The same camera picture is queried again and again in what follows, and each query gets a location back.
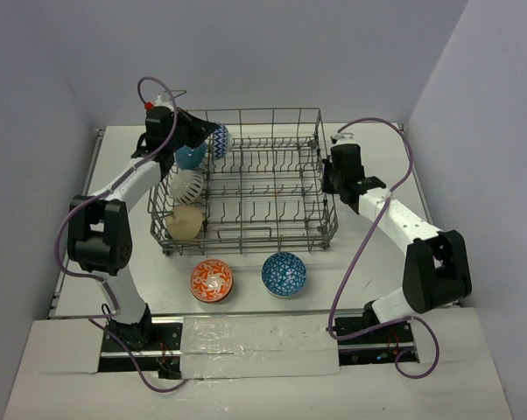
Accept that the plain blue bowl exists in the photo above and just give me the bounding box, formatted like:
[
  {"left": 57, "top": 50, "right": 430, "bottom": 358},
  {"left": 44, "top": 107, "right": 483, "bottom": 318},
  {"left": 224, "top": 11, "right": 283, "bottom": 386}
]
[{"left": 174, "top": 143, "right": 207, "bottom": 170}]

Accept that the red patterned bowl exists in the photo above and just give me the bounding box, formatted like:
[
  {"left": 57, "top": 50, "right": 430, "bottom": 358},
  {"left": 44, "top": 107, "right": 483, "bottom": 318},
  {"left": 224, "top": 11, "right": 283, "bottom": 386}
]
[{"left": 211, "top": 123, "right": 233, "bottom": 160}]

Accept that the yellow bowl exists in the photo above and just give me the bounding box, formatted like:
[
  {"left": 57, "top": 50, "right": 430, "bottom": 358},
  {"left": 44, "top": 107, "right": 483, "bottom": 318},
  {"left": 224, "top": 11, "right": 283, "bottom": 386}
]
[{"left": 165, "top": 205, "right": 203, "bottom": 241}]

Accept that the orange floral bowl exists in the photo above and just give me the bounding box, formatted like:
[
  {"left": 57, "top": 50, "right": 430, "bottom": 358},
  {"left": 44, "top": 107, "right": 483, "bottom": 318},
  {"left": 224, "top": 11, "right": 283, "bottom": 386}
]
[{"left": 190, "top": 259, "right": 234, "bottom": 304}]

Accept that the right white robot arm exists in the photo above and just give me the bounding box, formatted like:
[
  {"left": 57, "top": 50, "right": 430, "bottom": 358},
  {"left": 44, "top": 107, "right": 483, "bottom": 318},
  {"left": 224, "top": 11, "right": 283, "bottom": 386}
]
[{"left": 323, "top": 143, "right": 472, "bottom": 342}]

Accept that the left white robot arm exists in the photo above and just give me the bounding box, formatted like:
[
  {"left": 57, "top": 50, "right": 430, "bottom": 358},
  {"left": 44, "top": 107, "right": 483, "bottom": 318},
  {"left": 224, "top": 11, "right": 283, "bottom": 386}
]
[{"left": 63, "top": 105, "right": 219, "bottom": 350}]

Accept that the blue patterned bowl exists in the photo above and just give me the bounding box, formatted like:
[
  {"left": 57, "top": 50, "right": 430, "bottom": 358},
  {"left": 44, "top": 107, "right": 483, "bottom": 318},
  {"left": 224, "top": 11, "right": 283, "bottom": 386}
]
[{"left": 261, "top": 251, "right": 307, "bottom": 298}]

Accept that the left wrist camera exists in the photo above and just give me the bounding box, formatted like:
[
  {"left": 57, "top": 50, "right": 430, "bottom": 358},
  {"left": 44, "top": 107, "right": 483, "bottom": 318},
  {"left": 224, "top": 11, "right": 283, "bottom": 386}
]
[{"left": 144, "top": 91, "right": 174, "bottom": 110}]

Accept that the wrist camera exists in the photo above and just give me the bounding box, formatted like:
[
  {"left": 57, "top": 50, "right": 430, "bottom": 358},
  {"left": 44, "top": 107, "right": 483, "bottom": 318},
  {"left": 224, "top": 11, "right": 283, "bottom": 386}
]
[
  {"left": 144, "top": 91, "right": 174, "bottom": 110},
  {"left": 331, "top": 133, "right": 357, "bottom": 147}
]

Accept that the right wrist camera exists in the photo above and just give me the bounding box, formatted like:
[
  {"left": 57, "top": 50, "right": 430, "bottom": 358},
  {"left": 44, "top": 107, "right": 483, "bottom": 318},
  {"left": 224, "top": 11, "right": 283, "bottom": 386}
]
[{"left": 331, "top": 133, "right": 357, "bottom": 147}]

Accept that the grey wire dish rack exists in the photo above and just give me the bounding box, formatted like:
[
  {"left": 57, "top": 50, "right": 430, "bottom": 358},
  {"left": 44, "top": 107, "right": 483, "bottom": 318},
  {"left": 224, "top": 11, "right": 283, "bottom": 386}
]
[{"left": 147, "top": 107, "right": 338, "bottom": 256}]

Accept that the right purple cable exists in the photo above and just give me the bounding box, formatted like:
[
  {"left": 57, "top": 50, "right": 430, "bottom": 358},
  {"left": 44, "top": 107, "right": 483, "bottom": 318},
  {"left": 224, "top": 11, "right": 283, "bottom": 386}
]
[{"left": 327, "top": 116, "right": 440, "bottom": 380}]

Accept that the purple cable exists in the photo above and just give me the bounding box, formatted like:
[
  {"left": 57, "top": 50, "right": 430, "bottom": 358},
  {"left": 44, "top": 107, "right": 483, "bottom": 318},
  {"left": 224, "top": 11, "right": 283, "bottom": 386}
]
[
  {"left": 55, "top": 76, "right": 190, "bottom": 393},
  {"left": 327, "top": 116, "right": 440, "bottom": 380}
]

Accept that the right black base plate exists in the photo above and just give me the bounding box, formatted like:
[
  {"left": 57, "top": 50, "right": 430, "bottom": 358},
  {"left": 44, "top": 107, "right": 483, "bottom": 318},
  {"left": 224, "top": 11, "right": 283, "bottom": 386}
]
[{"left": 337, "top": 322, "right": 418, "bottom": 366}]

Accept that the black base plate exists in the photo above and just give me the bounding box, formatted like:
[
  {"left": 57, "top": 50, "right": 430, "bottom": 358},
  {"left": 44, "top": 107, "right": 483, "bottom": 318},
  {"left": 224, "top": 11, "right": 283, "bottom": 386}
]
[
  {"left": 98, "top": 321, "right": 183, "bottom": 380},
  {"left": 337, "top": 322, "right": 418, "bottom": 366}
]

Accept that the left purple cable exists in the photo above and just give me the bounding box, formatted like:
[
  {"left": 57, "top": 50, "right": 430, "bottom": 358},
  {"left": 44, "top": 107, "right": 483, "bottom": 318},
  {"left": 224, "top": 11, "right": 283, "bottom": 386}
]
[{"left": 55, "top": 76, "right": 190, "bottom": 393}]

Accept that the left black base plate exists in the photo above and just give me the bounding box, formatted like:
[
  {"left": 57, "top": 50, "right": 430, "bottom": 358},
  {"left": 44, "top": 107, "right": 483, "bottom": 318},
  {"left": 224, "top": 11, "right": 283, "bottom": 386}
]
[{"left": 98, "top": 321, "right": 183, "bottom": 380}]

